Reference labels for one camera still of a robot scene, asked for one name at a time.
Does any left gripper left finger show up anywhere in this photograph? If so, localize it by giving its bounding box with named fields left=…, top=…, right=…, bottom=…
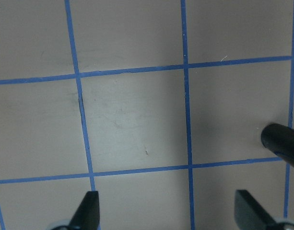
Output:
left=69, top=191, right=100, bottom=230

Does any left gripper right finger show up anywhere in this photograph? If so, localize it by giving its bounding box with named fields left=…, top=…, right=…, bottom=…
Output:
left=234, top=190, right=274, bottom=230

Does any black wine bottle being moved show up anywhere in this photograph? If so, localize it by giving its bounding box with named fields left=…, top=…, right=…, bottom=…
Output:
left=260, top=123, right=294, bottom=168

